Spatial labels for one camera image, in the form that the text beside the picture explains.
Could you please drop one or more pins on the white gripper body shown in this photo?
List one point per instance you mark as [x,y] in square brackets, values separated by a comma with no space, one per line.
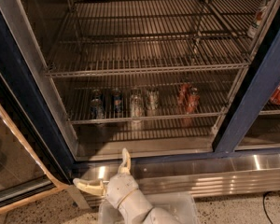
[122,188]

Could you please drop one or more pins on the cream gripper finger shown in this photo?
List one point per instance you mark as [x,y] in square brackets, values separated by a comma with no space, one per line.
[125,166]
[93,187]

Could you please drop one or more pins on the blue pepsi can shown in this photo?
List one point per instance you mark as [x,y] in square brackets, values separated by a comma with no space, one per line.
[97,109]
[117,100]
[97,94]

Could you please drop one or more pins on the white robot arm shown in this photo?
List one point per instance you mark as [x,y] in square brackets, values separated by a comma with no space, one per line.
[137,209]

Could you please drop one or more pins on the front silver soda can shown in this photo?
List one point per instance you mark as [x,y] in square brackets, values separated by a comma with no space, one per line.
[136,106]

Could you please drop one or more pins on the silver soda can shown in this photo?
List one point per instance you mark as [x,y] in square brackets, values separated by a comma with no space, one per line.
[152,95]
[136,106]

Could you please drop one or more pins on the open glass fridge door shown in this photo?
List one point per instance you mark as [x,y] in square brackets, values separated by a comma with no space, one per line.
[24,177]

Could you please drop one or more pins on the rear silver soda can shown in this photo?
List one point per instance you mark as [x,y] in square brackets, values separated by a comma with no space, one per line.
[152,95]

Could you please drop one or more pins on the rear red soda can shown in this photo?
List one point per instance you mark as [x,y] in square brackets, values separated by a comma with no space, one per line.
[183,91]

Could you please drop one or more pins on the red soda can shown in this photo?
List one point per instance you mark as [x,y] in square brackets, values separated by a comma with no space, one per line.
[183,91]
[192,100]

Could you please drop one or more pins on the front red soda can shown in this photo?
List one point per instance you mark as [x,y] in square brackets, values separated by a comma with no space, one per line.
[192,100]

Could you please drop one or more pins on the white bottle on shelf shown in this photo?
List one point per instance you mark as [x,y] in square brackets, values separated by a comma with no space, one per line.
[258,18]

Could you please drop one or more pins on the clear plastic bin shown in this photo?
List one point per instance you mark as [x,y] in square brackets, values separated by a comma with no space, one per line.
[179,204]

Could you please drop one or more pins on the bottom wire fridge shelf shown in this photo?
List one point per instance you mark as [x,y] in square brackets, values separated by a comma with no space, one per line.
[214,88]

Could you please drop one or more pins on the wire fridge shelf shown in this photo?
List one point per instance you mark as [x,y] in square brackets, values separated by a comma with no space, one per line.
[214,88]
[163,18]
[115,55]

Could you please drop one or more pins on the middle wire fridge shelf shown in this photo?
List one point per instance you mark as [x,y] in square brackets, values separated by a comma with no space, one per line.
[115,55]

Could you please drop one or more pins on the upper wire fridge shelf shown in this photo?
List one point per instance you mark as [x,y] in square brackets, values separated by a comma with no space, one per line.
[163,18]

